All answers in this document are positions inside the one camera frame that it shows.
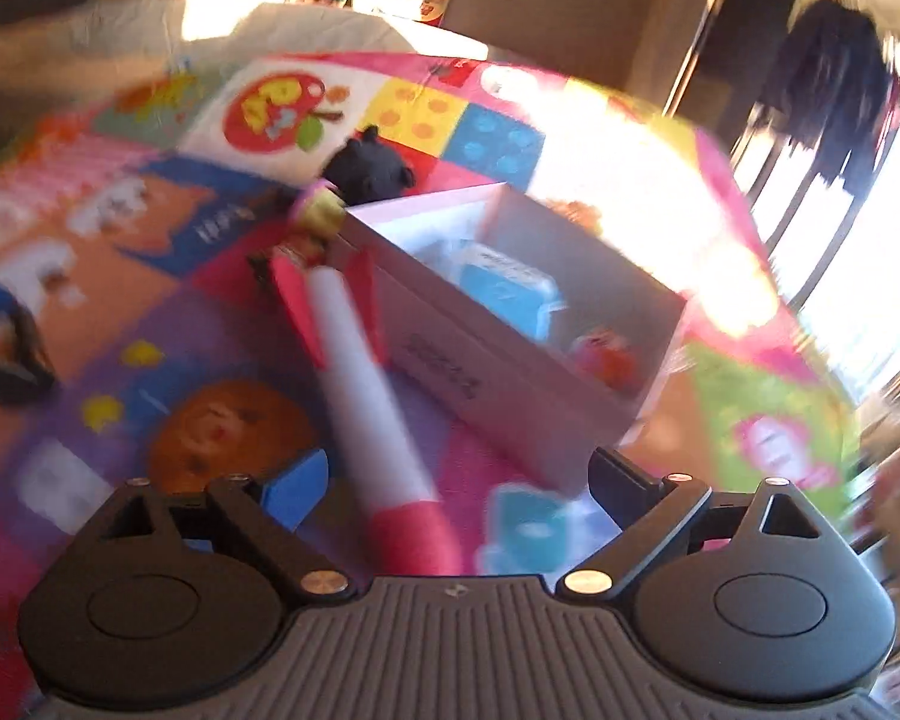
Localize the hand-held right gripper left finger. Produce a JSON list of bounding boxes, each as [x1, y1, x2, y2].
[[75, 448, 357, 602]]

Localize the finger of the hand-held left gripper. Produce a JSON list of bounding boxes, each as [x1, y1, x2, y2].
[[0, 292, 57, 402]]

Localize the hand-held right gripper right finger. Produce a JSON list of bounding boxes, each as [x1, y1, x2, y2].
[[555, 446, 841, 602]]

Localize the pink cardboard box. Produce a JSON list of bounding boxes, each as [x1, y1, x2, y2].
[[337, 181, 691, 500]]

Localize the black plush toy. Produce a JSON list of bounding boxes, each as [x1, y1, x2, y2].
[[322, 126, 417, 205]]

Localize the small pink toy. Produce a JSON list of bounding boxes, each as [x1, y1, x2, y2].
[[570, 326, 642, 395]]

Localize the colourful printed play mat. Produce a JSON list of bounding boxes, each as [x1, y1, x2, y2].
[[0, 52, 863, 720]]

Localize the blue tissue packet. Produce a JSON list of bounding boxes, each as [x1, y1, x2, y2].
[[457, 240, 563, 342]]

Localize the white bedding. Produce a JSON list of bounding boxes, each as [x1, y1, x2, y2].
[[0, 0, 488, 158]]

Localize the dark hanging clothes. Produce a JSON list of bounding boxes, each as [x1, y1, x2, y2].
[[765, 0, 900, 181]]

